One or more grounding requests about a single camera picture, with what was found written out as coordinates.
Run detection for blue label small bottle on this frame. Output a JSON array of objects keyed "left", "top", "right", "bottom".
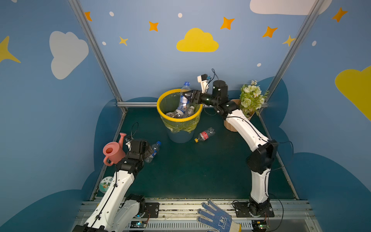
[{"left": 177, "top": 82, "right": 191, "bottom": 114}]

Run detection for blue cap pepsi bottle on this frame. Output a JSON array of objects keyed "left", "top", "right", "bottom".
[{"left": 145, "top": 141, "right": 161, "bottom": 163}]

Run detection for red label yellow cap bottle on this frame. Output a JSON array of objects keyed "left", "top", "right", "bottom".
[{"left": 194, "top": 128, "right": 215, "bottom": 143}]

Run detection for clear bottle white cap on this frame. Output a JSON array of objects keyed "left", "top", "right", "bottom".
[{"left": 183, "top": 105, "right": 195, "bottom": 118}]

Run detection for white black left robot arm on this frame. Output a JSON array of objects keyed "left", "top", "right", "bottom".
[{"left": 73, "top": 140, "right": 154, "bottom": 232}]

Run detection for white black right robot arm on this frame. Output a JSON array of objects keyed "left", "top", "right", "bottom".
[{"left": 181, "top": 80, "right": 278, "bottom": 217}]

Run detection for yellow rimmed waste bin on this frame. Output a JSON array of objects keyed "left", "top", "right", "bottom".
[{"left": 157, "top": 89, "right": 203, "bottom": 144}]

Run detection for pink watering can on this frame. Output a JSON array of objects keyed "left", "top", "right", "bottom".
[{"left": 103, "top": 133, "right": 126, "bottom": 166}]

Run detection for round jar printed lid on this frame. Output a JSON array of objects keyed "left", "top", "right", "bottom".
[{"left": 99, "top": 176, "right": 114, "bottom": 194}]

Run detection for white green artificial flowers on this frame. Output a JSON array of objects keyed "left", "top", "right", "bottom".
[{"left": 240, "top": 80, "right": 269, "bottom": 118}]

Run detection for blue dotted work glove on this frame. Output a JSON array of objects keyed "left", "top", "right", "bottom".
[{"left": 197, "top": 200, "right": 242, "bottom": 232}]

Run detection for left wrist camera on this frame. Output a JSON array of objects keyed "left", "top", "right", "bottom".
[{"left": 124, "top": 136, "right": 132, "bottom": 150}]

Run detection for aluminium frame back bar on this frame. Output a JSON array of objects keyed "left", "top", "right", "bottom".
[{"left": 116, "top": 101, "right": 269, "bottom": 108}]

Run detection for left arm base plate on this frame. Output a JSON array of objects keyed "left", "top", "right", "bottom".
[{"left": 135, "top": 203, "right": 159, "bottom": 218}]

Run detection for aluminium front rail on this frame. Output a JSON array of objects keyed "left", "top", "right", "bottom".
[{"left": 124, "top": 198, "right": 322, "bottom": 232}]

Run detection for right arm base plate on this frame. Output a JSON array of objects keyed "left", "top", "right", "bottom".
[{"left": 232, "top": 201, "right": 275, "bottom": 218}]

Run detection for aluminium frame left post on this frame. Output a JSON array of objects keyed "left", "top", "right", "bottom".
[{"left": 69, "top": 0, "right": 123, "bottom": 103}]

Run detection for aluminium frame post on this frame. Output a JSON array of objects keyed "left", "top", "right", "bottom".
[
  {"left": 260, "top": 0, "right": 325, "bottom": 111},
  {"left": 69, "top": 0, "right": 123, "bottom": 103}
]

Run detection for aluminium frame right post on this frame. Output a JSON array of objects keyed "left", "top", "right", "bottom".
[{"left": 260, "top": 0, "right": 325, "bottom": 111}]

